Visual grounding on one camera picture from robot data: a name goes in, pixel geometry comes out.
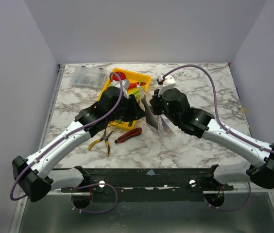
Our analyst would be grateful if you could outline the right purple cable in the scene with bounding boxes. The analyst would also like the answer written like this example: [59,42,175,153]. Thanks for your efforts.
[156,65,274,211]

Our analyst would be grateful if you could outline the black metal base rail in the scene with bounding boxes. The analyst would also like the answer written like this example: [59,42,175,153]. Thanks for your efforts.
[61,166,233,202]

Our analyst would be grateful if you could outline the purple cable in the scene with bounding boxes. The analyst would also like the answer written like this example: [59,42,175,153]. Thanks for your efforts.
[156,65,274,211]
[10,72,125,214]

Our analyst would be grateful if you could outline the yellow plastic tray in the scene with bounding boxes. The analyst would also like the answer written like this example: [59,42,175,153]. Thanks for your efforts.
[108,68,152,131]

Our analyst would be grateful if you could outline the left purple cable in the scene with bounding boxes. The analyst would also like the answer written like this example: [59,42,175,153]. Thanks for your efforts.
[10,72,125,214]

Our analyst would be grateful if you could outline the grey toy fish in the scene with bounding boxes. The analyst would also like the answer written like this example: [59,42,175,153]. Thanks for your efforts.
[141,96,158,130]

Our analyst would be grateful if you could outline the red toy tomato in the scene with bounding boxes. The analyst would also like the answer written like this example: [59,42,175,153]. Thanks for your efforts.
[112,71,126,81]

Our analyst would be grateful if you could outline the clear zip top bag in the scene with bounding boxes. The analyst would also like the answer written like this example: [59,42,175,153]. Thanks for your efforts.
[137,85,174,136]

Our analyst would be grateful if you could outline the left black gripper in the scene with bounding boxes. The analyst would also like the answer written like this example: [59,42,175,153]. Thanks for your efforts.
[107,94,147,122]

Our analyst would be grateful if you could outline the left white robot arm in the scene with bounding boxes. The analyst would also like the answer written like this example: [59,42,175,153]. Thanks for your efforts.
[12,86,145,202]

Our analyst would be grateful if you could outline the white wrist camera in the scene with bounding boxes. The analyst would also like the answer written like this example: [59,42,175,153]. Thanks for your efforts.
[157,75,176,92]
[121,79,130,99]

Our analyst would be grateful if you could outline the purple toy eggplant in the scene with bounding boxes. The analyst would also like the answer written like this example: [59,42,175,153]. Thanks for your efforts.
[160,116,170,131]

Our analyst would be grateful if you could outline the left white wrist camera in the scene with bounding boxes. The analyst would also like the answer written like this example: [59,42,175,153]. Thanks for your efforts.
[121,79,130,99]

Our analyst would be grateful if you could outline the toy celery bunch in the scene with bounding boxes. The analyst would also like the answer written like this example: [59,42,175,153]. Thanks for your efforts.
[127,86,142,98]

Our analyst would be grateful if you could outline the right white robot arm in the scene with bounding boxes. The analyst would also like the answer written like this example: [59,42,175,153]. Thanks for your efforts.
[150,88,274,190]

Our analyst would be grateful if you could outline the clear plastic screw box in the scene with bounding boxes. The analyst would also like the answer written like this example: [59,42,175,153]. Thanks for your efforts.
[71,66,107,88]

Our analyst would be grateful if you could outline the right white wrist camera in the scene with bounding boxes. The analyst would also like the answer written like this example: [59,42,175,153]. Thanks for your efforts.
[157,75,176,92]

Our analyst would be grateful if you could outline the red toy chili pepper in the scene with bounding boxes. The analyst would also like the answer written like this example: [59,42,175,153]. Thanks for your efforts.
[128,82,146,89]

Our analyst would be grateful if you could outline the yellow handled pliers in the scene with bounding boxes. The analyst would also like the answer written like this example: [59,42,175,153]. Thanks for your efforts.
[87,128,114,157]

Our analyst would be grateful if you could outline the red black utility knife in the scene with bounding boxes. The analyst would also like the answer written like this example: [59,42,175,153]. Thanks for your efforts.
[115,127,142,144]

